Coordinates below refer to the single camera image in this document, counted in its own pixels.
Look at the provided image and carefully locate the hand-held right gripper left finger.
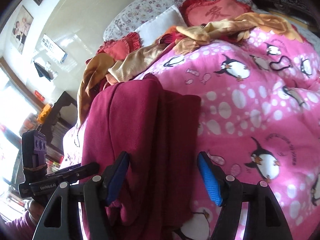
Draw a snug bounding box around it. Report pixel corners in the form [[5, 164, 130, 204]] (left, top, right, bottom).
[[31, 151, 130, 240]]

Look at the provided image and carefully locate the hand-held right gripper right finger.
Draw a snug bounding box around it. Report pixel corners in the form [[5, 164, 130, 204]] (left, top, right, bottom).
[[197, 151, 294, 240]]

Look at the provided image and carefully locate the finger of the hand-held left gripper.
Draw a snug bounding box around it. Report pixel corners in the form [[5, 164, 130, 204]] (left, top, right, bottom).
[[47, 162, 100, 180]]

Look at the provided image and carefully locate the maroon fleece garment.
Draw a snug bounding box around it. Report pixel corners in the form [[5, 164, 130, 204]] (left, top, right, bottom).
[[80, 72, 202, 240]]

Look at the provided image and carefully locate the person's left forearm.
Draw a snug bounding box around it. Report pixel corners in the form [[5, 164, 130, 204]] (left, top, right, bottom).
[[0, 210, 38, 240]]

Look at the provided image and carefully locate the person's left hand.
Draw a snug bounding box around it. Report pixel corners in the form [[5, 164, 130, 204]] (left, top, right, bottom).
[[24, 199, 48, 224]]

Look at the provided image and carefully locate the orange mesh object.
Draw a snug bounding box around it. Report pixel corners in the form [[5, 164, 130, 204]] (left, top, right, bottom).
[[37, 103, 53, 125]]

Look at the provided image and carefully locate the dark wooden cabinet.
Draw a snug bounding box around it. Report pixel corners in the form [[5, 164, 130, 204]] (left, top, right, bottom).
[[37, 91, 78, 160]]

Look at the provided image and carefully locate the wooden framed window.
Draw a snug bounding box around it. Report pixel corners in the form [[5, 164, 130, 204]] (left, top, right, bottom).
[[0, 56, 45, 200]]

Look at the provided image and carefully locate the pink penguin print blanket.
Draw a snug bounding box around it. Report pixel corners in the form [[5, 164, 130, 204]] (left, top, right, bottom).
[[61, 27, 320, 240]]

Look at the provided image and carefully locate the golden orange blanket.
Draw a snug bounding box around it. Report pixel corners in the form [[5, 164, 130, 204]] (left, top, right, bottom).
[[76, 12, 304, 128]]

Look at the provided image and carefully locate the small red heart pillow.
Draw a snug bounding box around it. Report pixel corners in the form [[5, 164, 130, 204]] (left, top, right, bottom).
[[96, 32, 142, 60]]

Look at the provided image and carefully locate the white pillow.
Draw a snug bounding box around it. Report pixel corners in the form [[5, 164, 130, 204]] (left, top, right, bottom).
[[135, 5, 188, 48]]

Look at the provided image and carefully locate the large red heart pillow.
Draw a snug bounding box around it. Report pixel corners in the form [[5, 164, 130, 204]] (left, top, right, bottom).
[[181, 0, 253, 28]]

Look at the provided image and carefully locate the floral print quilt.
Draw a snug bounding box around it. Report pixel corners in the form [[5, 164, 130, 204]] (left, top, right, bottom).
[[104, 0, 253, 42]]

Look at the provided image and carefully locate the black wall-hung object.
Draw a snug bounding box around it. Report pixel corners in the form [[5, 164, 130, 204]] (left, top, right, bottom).
[[34, 61, 54, 82]]

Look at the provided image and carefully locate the white wall chart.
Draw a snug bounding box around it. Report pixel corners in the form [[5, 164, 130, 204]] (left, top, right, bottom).
[[41, 34, 68, 63]]

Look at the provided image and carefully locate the wall poster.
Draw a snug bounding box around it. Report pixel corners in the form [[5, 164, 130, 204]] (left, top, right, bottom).
[[12, 5, 34, 55]]

